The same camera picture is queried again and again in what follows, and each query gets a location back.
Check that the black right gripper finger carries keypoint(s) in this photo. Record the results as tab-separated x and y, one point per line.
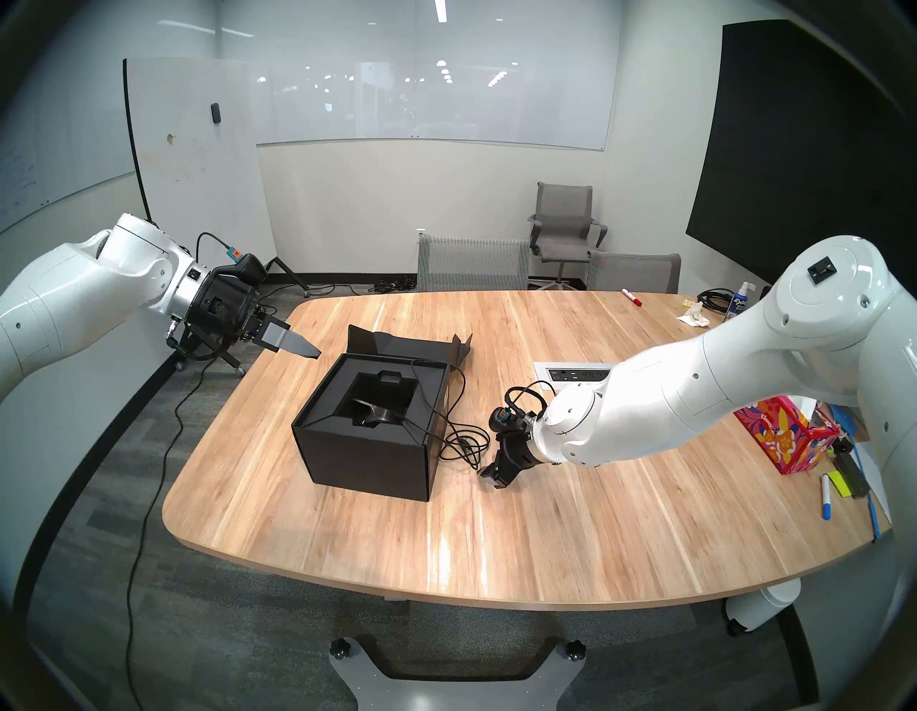
493	476

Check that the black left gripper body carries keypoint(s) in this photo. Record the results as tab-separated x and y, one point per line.
229	315

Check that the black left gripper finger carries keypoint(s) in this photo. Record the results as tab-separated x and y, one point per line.
286	340

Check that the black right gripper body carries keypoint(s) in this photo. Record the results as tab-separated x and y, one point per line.
516	451

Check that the black cardboard box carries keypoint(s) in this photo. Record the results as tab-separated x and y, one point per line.
372	459

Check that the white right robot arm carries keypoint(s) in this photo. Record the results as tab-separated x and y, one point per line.
716	387

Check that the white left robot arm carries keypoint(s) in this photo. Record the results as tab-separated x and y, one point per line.
71	301

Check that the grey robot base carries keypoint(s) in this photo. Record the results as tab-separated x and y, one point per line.
358	681

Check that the colourful floral tissue box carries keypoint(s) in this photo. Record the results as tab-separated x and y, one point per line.
781	433

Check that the silver table power outlet panel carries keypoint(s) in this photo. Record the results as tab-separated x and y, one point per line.
573	373

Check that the white freestanding whiteboard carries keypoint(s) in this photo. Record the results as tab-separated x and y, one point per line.
200	165

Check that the grey ribbed mesh chair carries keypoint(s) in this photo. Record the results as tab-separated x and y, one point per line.
473	265

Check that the red capped whiteboard marker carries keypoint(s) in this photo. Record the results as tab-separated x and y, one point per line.
630	297

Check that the crumpled white tissue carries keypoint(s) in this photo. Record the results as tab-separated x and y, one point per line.
693	317

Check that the grey office chair with armrests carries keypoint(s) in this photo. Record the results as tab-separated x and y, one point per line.
564	215

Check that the glass whiteboard with blue writing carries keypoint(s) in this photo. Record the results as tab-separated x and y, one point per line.
43	143

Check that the whiteboard cleaner spray bottle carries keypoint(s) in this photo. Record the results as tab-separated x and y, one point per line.
736	304

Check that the blue capped white marker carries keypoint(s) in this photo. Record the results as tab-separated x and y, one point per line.
825	494

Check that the yellow sticky note pad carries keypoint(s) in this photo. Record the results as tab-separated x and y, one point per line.
838	484

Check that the black flat eraser block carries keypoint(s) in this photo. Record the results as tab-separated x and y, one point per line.
851	471

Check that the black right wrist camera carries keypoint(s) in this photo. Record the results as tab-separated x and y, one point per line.
505	419

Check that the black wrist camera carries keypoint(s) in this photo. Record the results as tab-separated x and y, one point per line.
505	419
243	271

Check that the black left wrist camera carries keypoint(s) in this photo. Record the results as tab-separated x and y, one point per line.
243	271

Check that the wall-mounted glass whiteboard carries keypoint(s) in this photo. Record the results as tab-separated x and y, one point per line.
430	86

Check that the large black wall screen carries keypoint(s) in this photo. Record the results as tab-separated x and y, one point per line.
802	143

